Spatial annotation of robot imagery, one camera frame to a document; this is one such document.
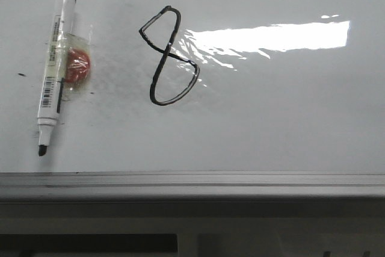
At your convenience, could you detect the red round magnet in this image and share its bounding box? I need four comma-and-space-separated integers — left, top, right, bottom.
61, 33, 92, 102

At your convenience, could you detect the white whiteboard with aluminium frame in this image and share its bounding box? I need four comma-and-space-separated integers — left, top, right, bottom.
1, 0, 384, 203

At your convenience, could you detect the white black whiteboard marker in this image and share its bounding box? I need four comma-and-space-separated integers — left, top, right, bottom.
37, 0, 76, 156

